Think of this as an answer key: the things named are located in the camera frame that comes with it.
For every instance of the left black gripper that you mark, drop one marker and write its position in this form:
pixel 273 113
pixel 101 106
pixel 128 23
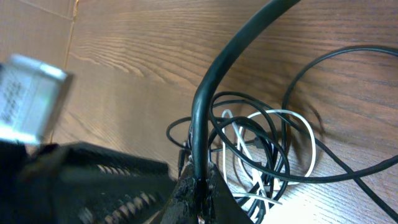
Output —
pixel 80 183

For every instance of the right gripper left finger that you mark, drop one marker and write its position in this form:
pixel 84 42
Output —
pixel 181 207

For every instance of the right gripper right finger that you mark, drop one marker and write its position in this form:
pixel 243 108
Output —
pixel 223 207

